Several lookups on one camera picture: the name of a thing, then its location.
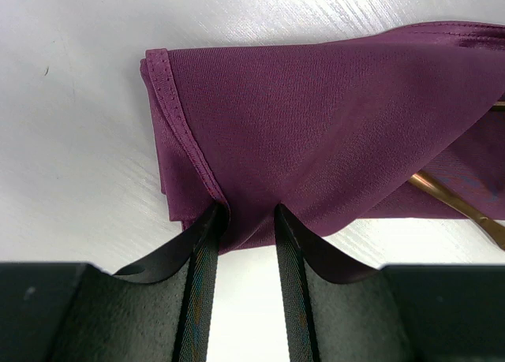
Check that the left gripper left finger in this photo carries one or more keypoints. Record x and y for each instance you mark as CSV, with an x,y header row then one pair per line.
x,y
157,308

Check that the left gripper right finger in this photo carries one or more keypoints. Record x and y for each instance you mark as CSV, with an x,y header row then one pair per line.
x,y
339,309

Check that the purple satin napkin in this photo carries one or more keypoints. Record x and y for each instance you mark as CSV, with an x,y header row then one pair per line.
x,y
332,130

